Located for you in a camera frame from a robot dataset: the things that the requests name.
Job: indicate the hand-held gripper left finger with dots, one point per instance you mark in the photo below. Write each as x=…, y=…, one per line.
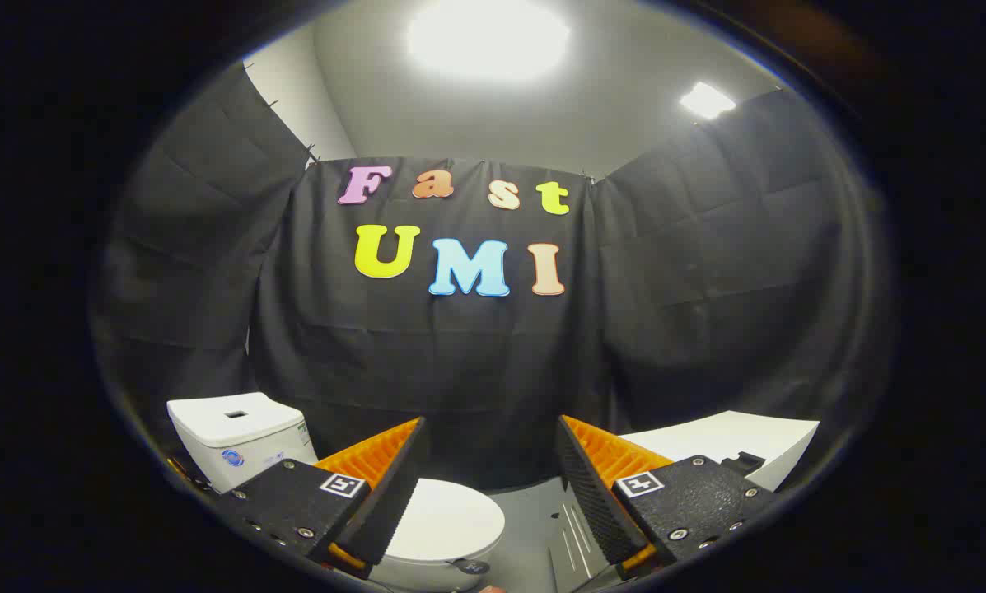
x=385, y=511

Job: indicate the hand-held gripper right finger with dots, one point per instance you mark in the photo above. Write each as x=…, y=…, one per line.
x=591, y=502

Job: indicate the white toilet lid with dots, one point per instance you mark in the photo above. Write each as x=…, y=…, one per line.
x=451, y=519

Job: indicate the white toilet bowl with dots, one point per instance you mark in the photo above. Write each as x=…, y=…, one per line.
x=427, y=578

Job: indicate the white toilet tank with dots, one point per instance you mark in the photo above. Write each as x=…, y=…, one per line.
x=237, y=428

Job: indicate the grey cabinet with white top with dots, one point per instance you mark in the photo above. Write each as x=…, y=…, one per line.
x=731, y=436

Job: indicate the small black block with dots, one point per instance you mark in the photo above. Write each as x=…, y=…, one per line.
x=744, y=464

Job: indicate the black backdrop cloth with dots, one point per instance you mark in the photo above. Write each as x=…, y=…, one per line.
x=460, y=371

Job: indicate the rectangular ceiling light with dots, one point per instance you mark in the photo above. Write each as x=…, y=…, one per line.
x=707, y=100

